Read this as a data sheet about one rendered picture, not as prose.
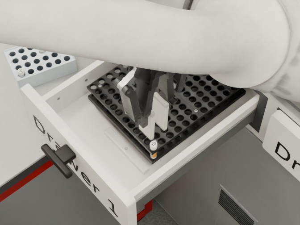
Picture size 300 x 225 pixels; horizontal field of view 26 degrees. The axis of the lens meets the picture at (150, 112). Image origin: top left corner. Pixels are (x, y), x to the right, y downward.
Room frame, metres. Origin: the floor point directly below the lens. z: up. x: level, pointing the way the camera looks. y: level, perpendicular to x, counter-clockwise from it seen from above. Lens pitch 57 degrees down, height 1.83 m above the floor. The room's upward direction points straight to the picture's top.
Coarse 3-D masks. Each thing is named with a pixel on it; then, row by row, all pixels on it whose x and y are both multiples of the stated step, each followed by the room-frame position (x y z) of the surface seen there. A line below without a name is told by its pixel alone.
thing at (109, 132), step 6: (108, 132) 0.59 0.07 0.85; (114, 132) 0.59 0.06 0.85; (114, 138) 0.58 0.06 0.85; (120, 138) 0.58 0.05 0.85; (114, 144) 0.57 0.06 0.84; (120, 144) 0.56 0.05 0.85; (126, 144) 0.56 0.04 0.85; (120, 150) 0.56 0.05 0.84; (126, 150) 0.55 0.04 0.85; (132, 150) 0.55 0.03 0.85; (126, 156) 0.54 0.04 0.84; (132, 156) 0.54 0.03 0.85; (132, 162) 0.53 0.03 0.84; (138, 162) 0.53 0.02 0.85; (144, 162) 0.53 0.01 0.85; (138, 168) 0.52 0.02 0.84; (144, 168) 0.52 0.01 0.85; (144, 174) 0.51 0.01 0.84
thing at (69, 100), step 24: (96, 72) 0.70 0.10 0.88; (48, 96) 0.63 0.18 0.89; (72, 96) 0.66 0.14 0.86; (72, 120) 0.62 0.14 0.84; (96, 120) 0.62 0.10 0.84; (216, 120) 0.62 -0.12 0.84; (240, 120) 0.60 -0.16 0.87; (96, 144) 0.57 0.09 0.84; (192, 144) 0.54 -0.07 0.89; (216, 144) 0.56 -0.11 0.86; (120, 168) 0.52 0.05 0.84; (168, 168) 0.49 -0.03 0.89; (144, 192) 0.46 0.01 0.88
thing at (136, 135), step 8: (88, 88) 0.65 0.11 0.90; (96, 88) 0.65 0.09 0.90; (96, 96) 0.63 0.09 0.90; (104, 104) 0.61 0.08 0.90; (112, 104) 0.61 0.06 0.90; (112, 112) 0.60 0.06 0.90; (120, 120) 0.58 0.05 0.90; (128, 128) 0.57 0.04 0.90; (136, 128) 0.57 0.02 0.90; (136, 136) 0.55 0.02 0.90; (144, 144) 0.53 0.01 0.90; (152, 152) 0.52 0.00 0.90
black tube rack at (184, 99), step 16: (96, 80) 0.66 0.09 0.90; (112, 80) 0.68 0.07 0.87; (192, 80) 0.66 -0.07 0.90; (208, 80) 0.66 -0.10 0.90; (112, 96) 0.63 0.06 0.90; (176, 96) 0.63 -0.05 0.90; (192, 96) 0.63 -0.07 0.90; (208, 96) 0.63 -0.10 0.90; (224, 96) 0.63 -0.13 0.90; (240, 96) 0.65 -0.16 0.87; (176, 112) 0.62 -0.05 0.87; (192, 112) 0.60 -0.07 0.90; (208, 112) 0.60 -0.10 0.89; (160, 128) 0.57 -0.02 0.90; (176, 128) 0.58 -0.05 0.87; (192, 128) 0.59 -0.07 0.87; (160, 144) 0.53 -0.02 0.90; (176, 144) 0.55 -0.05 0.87
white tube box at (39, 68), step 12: (12, 48) 0.82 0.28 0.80; (24, 48) 0.82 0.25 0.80; (12, 60) 0.79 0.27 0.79; (24, 60) 0.79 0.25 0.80; (36, 60) 0.79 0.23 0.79; (48, 60) 0.79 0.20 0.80; (60, 60) 0.79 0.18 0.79; (72, 60) 0.79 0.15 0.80; (12, 72) 0.76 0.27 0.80; (36, 72) 0.76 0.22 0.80; (48, 72) 0.76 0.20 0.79; (60, 72) 0.77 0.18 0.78; (72, 72) 0.78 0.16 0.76; (24, 84) 0.74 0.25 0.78; (36, 84) 0.75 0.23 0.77
